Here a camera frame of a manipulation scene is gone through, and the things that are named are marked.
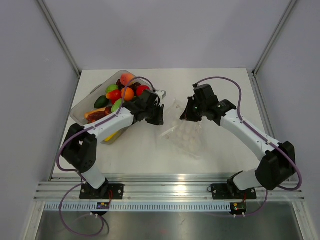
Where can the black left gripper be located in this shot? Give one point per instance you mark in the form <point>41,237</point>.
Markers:
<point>159,120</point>

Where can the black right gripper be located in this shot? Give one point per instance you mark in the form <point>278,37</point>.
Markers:
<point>188,115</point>

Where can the clear zip top bag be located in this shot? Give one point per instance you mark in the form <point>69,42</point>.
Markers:
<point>184,136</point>

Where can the light green toy starfruit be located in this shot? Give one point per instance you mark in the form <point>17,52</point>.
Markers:
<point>117,105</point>

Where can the yellow toy mango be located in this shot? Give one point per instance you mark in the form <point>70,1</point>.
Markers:
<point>110,137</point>

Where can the dark green toy avocado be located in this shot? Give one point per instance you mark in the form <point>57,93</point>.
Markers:
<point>101,102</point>

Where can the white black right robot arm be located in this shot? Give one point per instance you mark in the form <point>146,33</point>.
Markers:
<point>276,159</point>

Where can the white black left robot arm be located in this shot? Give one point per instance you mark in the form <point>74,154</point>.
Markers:
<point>80,145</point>

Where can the clear plastic food tray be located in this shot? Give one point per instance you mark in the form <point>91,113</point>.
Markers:
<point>97,88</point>

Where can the bright red toy tomato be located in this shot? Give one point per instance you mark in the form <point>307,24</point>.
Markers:
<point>140,89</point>

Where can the dark toy grapes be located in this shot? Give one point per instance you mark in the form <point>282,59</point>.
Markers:
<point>133,86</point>

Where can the red toy chili pepper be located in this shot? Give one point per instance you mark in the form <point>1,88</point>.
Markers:
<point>114,95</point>

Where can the dark red toy apple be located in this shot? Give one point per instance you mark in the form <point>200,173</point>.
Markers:
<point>108,111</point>

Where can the toy peach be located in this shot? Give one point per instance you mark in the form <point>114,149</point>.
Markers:
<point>126,78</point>

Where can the green toy apple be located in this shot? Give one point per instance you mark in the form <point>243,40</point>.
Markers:
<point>111,87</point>

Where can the toy raw meat slab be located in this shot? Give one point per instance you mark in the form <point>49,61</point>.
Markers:
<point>95,115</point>

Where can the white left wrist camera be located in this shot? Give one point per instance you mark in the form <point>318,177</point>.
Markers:
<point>161,93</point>

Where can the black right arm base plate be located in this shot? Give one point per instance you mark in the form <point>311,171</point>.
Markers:
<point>224,191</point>

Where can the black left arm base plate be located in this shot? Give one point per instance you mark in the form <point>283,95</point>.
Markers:
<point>112,191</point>

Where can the aluminium rail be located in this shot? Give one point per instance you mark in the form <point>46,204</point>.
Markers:
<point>138,187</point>

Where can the white slotted cable duct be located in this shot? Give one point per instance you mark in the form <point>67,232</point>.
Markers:
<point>116,206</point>

